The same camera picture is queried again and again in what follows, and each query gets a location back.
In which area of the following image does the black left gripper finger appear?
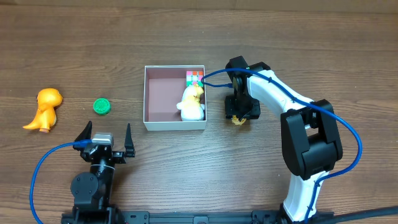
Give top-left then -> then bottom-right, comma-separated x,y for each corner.
75,121 -> 92,142
124,123 -> 136,157

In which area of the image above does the gold wheel disc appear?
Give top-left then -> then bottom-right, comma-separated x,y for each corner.
231,115 -> 246,126

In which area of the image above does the green wheel disc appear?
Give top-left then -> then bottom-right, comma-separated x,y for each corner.
93,98 -> 111,115

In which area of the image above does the white duck plush toy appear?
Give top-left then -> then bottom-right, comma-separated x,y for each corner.
177,84 -> 205,121

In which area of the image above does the orange dinosaur toy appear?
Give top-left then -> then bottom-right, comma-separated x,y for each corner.
23,88 -> 63,133

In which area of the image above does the multicolour puzzle cube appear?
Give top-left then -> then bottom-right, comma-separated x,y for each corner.
186,70 -> 204,87

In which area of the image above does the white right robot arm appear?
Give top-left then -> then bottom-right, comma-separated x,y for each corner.
225,56 -> 343,223

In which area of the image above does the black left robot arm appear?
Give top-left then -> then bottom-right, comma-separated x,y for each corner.
61,121 -> 136,224

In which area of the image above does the white cardboard box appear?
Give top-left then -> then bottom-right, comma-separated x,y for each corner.
143,65 -> 206,131

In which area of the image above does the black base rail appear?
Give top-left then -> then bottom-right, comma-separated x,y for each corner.
60,206 -> 397,224

